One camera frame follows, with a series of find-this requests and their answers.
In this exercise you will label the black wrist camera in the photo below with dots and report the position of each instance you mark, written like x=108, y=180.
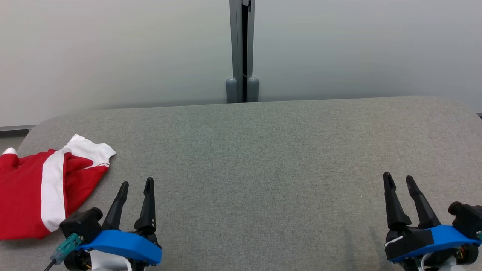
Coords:
x=469, y=218
x=81, y=224

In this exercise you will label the red shorts with white stripe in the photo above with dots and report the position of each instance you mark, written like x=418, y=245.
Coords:
x=22, y=195

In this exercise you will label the grey partition post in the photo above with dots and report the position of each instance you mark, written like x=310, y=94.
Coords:
x=236, y=37

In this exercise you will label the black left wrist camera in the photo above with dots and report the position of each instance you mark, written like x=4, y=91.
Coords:
x=81, y=224

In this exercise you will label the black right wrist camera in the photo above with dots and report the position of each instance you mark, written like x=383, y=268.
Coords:
x=469, y=218

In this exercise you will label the grey rounded post foot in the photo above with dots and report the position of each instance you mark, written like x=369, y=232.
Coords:
x=252, y=89
x=231, y=90

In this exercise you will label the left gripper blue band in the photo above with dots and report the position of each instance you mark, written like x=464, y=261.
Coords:
x=124, y=244

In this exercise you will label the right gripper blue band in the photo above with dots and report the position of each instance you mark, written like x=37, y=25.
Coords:
x=444, y=237

